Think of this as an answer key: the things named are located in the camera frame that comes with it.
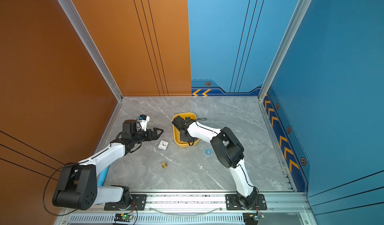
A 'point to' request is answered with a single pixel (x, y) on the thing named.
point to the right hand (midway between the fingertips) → (186, 138)
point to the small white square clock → (163, 145)
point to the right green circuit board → (252, 218)
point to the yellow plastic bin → (176, 132)
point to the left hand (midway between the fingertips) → (158, 129)
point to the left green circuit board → (123, 217)
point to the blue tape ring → (208, 150)
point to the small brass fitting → (164, 165)
